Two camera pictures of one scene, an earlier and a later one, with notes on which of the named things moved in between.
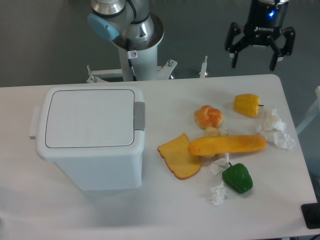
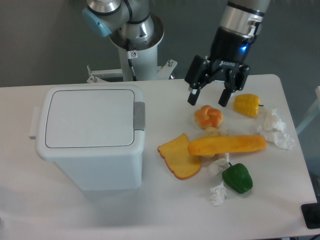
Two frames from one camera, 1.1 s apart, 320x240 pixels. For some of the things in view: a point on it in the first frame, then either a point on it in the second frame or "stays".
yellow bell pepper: (247, 104) stays
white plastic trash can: (94, 133) stays
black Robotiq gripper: (266, 18) → (229, 49)
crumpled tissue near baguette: (219, 164) stays
